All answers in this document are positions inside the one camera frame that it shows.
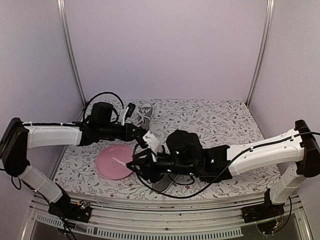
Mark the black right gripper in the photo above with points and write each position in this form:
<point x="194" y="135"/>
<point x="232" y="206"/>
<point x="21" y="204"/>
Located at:
<point x="147" y="171"/>

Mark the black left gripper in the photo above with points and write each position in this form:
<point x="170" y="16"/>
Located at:
<point x="128" y="135"/>

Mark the grey sneaker with red sole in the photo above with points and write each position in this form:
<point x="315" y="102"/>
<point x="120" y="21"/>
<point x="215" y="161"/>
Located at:
<point x="145" y="113"/>

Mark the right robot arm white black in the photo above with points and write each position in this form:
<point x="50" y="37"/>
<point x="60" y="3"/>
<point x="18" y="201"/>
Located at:
<point x="298" y="147"/>

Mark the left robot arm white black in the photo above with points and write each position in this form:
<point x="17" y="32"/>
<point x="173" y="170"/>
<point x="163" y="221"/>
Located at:
<point x="19" y="137"/>

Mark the pink plastic plate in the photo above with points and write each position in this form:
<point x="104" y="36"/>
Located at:
<point x="111" y="163"/>

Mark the floral patterned table mat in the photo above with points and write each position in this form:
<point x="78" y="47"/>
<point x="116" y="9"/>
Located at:
<point x="216" y="122"/>

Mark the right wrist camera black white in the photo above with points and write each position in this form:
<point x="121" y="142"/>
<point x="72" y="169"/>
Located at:
<point x="153" y="144"/>

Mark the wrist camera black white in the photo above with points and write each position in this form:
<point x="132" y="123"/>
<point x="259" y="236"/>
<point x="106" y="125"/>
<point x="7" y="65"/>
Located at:
<point x="153" y="144"/>
<point x="126" y="113"/>

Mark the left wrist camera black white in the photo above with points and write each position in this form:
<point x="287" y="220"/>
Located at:
<point x="126" y="113"/>

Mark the aluminium front rail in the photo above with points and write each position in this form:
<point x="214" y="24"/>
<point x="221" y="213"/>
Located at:
<point x="198" y="219"/>

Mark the left aluminium frame post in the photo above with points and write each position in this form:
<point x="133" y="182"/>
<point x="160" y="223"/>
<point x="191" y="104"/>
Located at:
<point x="62" y="13"/>

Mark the aluminium frame post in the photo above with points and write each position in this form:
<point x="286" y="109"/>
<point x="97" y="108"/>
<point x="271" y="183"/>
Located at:
<point x="267" y="25"/>
<point x="62" y="13"/>

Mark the right aluminium frame post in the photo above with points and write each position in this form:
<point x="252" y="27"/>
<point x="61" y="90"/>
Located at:
<point x="267" y="25"/>

